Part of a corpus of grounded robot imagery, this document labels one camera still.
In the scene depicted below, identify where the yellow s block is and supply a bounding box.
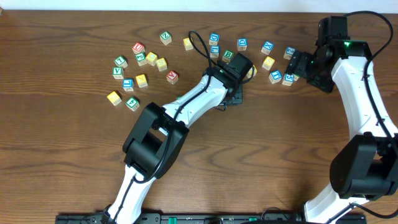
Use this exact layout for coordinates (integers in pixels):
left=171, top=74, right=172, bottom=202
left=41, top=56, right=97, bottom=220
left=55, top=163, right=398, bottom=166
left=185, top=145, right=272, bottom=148
left=156, top=58, right=167, bottom=72
left=262, top=56, right=275, bottom=70

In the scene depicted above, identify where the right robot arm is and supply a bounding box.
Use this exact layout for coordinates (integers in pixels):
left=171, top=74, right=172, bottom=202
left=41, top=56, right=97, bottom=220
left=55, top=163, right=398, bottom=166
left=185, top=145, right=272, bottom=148
left=285, top=16, right=397, bottom=223

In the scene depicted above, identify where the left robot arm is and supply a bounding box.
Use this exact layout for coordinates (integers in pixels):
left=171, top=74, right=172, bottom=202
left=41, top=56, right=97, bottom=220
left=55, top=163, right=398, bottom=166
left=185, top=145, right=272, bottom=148
left=102, top=53, right=254, bottom=223

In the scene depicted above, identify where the blue 2 block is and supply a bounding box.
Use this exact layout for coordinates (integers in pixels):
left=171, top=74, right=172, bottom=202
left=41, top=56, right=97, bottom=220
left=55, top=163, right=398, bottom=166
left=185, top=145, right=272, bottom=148
left=283, top=47, right=295, bottom=60

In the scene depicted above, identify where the plain yellow block centre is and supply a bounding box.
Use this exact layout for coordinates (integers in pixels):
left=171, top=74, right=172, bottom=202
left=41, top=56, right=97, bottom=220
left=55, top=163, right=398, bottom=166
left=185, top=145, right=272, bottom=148
left=246, top=65, right=257, bottom=78

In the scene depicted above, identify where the blue 5 block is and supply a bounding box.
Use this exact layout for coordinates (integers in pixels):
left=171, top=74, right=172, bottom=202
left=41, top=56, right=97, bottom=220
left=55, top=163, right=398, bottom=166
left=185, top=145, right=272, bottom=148
left=282, top=73, right=295, bottom=86

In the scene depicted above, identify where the blue T block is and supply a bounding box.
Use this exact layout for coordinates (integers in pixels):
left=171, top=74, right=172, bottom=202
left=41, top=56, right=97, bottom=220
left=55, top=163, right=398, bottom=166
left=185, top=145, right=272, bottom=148
left=269, top=70, right=282, bottom=84

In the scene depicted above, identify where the green B block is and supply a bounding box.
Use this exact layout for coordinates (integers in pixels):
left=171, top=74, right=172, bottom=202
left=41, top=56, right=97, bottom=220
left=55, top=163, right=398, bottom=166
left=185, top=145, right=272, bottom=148
left=222, top=50, right=234, bottom=63

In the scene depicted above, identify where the blue X block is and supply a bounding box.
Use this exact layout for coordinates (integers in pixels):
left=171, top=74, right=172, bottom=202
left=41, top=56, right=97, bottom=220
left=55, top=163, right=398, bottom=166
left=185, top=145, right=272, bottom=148
left=261, top=40, right=274, bottom=55

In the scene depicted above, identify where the blue L block centre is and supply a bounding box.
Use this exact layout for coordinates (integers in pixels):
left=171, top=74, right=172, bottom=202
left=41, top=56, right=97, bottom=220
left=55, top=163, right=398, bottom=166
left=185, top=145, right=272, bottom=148
left=210, top=45, right=220, bottom=58

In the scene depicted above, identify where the blue l block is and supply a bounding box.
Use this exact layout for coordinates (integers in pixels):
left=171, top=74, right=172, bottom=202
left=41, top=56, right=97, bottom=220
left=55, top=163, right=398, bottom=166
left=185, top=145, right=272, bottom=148
left=123, top=78, right=134, bottom=91
left=210, top=45, right=220, bottom=58

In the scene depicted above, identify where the blue D block right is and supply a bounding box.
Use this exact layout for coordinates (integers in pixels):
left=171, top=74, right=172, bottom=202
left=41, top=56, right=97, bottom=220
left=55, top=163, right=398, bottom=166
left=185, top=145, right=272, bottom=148
left=237, top=38, right=248, bottom=51

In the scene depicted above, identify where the blue d block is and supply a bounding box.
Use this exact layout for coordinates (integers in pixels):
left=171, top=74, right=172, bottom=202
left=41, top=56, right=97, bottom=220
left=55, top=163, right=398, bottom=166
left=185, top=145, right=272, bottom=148
left=209, top=33, right=220, bottom=45
left=237, top=38, right=248, bottom=51

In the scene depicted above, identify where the blue D block top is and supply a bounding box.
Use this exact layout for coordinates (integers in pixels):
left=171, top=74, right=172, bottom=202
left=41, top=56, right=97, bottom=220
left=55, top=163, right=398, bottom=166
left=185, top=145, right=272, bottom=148
left=209, top=33, right=220, bottom=45

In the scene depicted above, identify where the yellow O block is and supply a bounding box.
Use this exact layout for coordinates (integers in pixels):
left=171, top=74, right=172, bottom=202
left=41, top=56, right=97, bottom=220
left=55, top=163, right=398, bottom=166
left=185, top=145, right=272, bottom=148
left=183, top=37, right=193, bottom=51

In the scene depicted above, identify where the red A block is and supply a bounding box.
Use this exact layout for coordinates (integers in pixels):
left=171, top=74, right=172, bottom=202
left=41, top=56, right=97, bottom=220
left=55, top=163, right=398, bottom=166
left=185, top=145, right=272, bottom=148
left=166, top=70, right=178, bottom=85

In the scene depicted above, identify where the green Z block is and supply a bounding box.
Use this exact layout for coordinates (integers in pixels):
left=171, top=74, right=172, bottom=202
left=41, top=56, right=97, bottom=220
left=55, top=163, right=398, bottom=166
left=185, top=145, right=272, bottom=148
left=160, top=31, right=172, bottom=45

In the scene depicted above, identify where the yellow C block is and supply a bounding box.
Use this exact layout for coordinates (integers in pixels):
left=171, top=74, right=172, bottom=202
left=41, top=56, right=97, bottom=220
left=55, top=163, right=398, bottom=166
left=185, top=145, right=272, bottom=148
left=146, top=52, right=158, bottom=66

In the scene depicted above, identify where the yellow K block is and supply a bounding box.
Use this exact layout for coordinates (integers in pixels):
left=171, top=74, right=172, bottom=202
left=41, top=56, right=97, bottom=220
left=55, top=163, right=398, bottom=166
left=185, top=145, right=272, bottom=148
left=136, top=74, right=148, bottom=88

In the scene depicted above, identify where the green J block left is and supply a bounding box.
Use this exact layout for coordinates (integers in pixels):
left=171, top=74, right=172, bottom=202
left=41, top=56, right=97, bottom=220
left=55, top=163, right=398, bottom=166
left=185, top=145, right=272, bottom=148
left=135, top=52, right=147, bottom=66

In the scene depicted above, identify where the red U block upper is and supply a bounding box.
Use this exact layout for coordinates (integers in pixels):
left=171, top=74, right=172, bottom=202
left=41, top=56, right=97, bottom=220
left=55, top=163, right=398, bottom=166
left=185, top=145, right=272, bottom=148
left=132, top=42, right=145, bottom=54

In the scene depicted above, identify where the green 4 block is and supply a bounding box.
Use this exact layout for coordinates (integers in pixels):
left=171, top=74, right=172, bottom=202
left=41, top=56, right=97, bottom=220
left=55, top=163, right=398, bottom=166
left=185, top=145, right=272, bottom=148
left=126, top=96, right=140, bottom=111

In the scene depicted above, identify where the blue L block left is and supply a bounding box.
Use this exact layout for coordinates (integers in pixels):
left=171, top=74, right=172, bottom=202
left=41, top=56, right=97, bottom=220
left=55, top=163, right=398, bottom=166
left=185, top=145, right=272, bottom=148
left=123, top=78, right=134, bottom=91

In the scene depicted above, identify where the green V block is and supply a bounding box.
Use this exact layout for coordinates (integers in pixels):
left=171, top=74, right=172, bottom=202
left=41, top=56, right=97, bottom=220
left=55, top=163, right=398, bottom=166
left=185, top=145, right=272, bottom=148
left=113, top=67, right=124, bottom=80

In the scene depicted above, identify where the yellow block far left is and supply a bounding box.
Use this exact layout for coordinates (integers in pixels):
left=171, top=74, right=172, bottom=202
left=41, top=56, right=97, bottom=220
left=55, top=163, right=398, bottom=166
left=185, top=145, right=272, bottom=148
left=107, top=91, right=122, bottom=106

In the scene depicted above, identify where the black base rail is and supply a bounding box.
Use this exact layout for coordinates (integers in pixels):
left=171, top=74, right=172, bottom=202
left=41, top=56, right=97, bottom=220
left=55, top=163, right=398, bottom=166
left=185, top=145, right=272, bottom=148
left=55, top=212, right=368, bottom=224

